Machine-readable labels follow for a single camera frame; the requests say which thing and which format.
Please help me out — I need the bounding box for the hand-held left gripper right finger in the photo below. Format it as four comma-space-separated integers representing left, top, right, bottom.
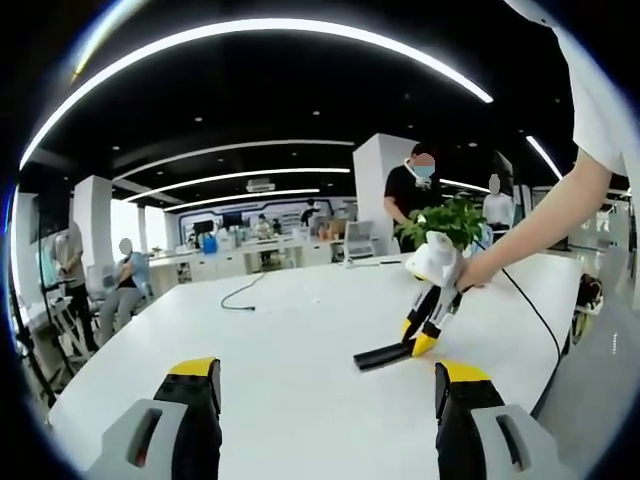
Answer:
433, 360, 564, 480

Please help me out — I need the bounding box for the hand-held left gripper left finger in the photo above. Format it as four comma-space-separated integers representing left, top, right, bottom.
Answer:
99, 356, 224, 480

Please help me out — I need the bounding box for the person's right hand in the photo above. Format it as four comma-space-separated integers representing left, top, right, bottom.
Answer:
454, 260, 497, 294

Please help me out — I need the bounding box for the potted green plant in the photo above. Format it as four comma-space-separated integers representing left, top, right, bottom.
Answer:
394, 197, 494, 254

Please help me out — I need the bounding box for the white office chair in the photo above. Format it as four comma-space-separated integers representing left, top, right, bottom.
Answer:
343, 220, 381, 267

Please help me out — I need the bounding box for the dark bundle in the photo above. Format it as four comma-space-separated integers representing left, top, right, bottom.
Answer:
572, 272, 606, 346

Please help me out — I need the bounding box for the black tripod stand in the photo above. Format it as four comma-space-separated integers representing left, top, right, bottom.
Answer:
9, 279, 72, 402

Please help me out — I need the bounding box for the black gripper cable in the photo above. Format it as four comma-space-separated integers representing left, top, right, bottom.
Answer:
472, 238, 562, 362

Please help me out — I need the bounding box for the dark cable on table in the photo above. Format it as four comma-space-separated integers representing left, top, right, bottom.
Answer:
221, 272, 267, 313

